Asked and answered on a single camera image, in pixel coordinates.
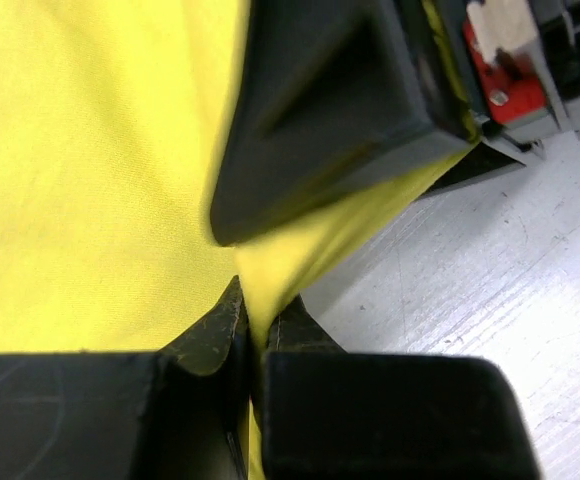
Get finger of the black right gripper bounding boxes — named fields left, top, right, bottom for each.
left=209, top=1, right=476, bottom=246

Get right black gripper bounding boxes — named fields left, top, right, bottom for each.
left=421, top=1, right=580, bottom=198

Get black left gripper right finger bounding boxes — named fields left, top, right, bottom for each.
left=254, top=299, right=541, bottom=479

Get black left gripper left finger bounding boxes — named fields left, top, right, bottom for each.
left=0, top=280, right=249, bottom=479

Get yellow-green trousers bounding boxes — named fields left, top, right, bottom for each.
left=0, top=0, right=481, bottom=480

